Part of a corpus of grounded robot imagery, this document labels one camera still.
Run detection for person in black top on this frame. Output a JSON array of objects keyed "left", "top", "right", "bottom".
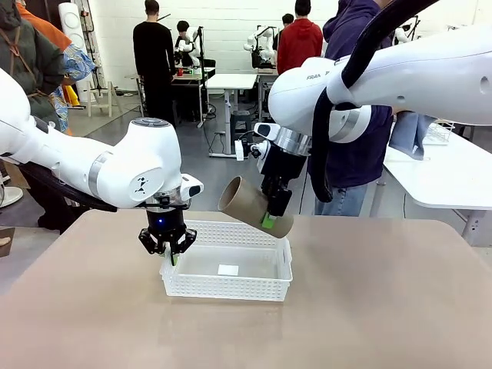
[{"left": 272, "top": 13, "right": 295, "bottom": 51}]

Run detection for mannequin in orange clothes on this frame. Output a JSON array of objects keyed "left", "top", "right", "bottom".
[{"left": 17, "top": 2, "right": 97, "bottom": 136}]

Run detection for white tower fan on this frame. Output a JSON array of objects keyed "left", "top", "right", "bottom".
[{"left": 58, "top": 2, "right": 91, "bottom": 104}]

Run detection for tall brown cup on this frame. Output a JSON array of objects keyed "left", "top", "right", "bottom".
[{"left": 218, "top": 175, "right": 295, "bottom": 238}]

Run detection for dark metal ladder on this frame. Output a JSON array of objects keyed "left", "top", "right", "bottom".
[{"left": 75, "top": 0, "right": 105, "bottom": 97}]

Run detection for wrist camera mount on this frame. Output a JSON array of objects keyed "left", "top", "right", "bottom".
[
  {"left": 148, "top": 194, "right": 190, "bottom": 211},
  {"left": 234, "top": 138, "right": 270, "bottom": 161}
]

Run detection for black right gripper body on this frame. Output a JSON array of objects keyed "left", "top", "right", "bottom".
[{"left": 256, "top": 141, "right": 311, "bottom": 190}]

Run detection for blue grey towel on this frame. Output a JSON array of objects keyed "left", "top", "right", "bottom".
[{"left": 389, "top": 110, "right": 436, "bottom": 161}]

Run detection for black pole stand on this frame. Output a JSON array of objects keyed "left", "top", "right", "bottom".
[{"left": 195, "top": 25, "right": 208, "bottom": 128}]

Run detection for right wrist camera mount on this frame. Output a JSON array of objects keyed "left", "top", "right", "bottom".
[{"left": 234, "top": 138, "right": 270, "bottom": 161}]

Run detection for mannequin in green jacket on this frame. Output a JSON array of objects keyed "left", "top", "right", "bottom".
[{"left": 0, "top": 0, "right": 93, "bottom": 234}]

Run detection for person in black clothes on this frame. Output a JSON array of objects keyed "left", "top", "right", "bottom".
[{"left": 132, "top": 0, "right": 178, "bottom": 128}]

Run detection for white plastic basket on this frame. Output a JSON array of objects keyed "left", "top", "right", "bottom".
[{"left": 159, "top": 220, "right": 294, "bottom": 303}]

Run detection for wooden top workbench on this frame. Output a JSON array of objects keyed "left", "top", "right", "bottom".
[{"left": 125, "top": 67, "right": 217, "bottom": 128}]

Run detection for long grey workbench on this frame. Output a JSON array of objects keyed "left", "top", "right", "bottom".
[{"left": 256, "top": 68, "right": 280, "bottom": 121}]

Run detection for person in red hoodie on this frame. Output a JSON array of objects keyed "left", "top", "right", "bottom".
[{"left": 276, "top": 0, "right": 324, "bottom": 76}]

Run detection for right arm black cable sleeve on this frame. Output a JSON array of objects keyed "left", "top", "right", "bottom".
[{"left": 311, "top": 0, "right": 441, "bottom": 204}]

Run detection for white round stand base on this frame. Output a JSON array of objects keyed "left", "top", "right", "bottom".
[{"left": 0, "top": 185, "right": 24, "bottom": 208}]

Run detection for arm black cable sleeve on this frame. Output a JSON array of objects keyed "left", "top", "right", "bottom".
[
  {"left": 17, "top": 163, "right": 118, "bottom": 213},
  {"left": 311, "top": 0, "right": 441, "bottom": 204}
]

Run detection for white wooden step stool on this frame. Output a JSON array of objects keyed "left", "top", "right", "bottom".
[{"left": 85, "top": 80, "right": 124, "bottom": 118}]

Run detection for person in black vest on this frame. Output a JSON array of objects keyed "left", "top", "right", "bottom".
[{"left": 175, "top": 20, "right": 201, "bottom": 69}]

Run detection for white wire dish rack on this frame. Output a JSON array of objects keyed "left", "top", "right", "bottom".
[{"left": 424, "top": 121, "right": 455, "bottom": 146}]

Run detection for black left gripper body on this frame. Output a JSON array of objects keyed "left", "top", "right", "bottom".
[{"left": 145, "top": 206, "right": 189, "bottom": 244}]

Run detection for person in purple jacket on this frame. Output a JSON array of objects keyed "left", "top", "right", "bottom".
[{"left": 314, "top": 0, "right": 395, "bottom": 217}]

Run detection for grey plastic stool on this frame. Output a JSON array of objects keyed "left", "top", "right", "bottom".
[{"left": 229, "top": 110, "right": 254, "bottom": 145}]

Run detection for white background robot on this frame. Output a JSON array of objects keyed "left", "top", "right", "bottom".
[
  {"left": 391, "top": 15, "right": 420, "bottom": 45},
  {"left": 243, "top": 25, "right": 278, "bottom": 70},
  {"left": 180, "top": 26, "right": 204, "bottom": 69}
]

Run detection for white height adjustable desk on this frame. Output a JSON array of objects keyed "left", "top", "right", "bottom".
[{"left": 205, "top": 72, "right": 258, "bottom": 159}]

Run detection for black case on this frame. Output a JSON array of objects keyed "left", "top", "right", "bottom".
[{"left": 251, "top": 49, "right": 276, "bottom": 70}]

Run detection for white rounded table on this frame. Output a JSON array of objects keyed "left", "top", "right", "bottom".
[{"left": 382, "top": 125, "right": 492, "bottom": 247}]

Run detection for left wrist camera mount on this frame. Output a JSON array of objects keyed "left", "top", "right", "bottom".
[{"left": 148, "top": 194, "right": 190, "bottom": 211}]

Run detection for left arm black cable sleeve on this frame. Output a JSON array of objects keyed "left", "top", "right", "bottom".
[{"left": 17, "top": 163, "right": 118, "bottom": 213}]

